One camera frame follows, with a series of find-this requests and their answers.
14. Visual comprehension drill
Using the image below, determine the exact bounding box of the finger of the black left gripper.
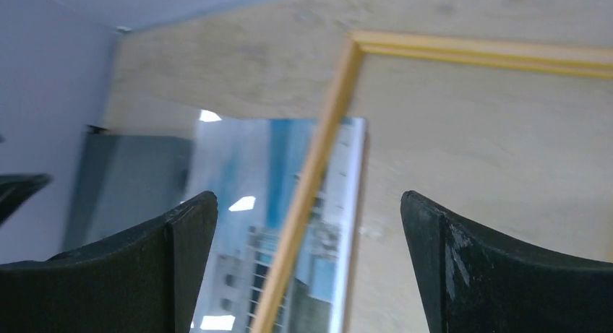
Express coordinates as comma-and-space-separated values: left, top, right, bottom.
1, 173, 51, 225

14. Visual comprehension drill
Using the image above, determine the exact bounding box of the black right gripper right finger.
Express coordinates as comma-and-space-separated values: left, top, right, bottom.
400, 191, 612, 332

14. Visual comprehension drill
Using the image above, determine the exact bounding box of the building and sky photo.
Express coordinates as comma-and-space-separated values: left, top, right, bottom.
184, 116, 369, 333

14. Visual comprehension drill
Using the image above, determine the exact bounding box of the yellow wooden picture frame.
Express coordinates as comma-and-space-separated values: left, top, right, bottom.
251, 30, 612, 332

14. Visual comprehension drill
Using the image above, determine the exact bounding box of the black flat box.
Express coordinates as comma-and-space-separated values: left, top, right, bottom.
62, 126, 192, 251

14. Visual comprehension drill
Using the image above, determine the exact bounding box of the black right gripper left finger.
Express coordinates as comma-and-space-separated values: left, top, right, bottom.
1, 191, 218, 332

